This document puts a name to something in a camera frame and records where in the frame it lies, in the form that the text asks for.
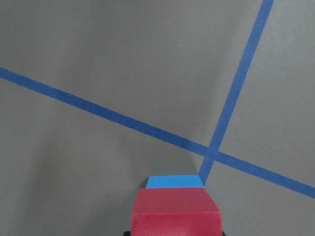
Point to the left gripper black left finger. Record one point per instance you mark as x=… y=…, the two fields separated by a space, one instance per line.
x=127 y=233

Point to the blue cube block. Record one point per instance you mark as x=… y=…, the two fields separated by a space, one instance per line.
x=176 y=181

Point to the red cube block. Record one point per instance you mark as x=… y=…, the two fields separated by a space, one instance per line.
x=175 y=212

